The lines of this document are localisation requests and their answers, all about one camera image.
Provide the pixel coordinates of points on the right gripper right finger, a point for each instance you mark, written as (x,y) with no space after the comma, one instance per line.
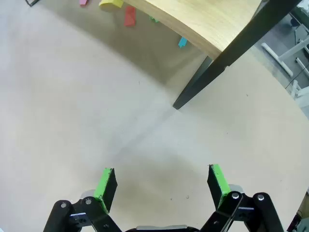
(218,183)

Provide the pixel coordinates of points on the small green block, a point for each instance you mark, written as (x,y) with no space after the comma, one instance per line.
(153,19)

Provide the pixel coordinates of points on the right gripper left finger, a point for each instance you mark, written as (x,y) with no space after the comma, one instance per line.
(106,191)

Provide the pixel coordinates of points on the cyan block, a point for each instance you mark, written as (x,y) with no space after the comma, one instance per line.
(182,42)

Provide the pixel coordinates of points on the two-tier wooden shelf black frame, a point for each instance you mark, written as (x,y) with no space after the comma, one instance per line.
(205,24)

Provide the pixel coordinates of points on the pink paper scrap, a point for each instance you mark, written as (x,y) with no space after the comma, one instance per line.
(83,2)

